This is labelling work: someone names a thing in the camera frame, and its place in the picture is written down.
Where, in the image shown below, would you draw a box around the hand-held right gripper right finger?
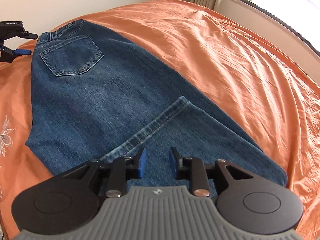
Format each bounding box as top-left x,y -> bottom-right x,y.
169,147 -> 253,198

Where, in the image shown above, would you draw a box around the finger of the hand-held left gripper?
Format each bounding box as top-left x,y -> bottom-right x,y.
0,45 -> 32,63
5,31 -> 38,43

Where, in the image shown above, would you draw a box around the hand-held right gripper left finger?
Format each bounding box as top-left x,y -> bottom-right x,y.
63,147 -> 148,199

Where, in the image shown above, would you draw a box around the blue denim pants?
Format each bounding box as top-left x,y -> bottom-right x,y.
25,20 -> 288,188

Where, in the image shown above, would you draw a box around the orange bed sheet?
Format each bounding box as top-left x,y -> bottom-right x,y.
0,0 -> 320,235

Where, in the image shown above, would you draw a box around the black framed window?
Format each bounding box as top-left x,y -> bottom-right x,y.
237,0 -> 320,57

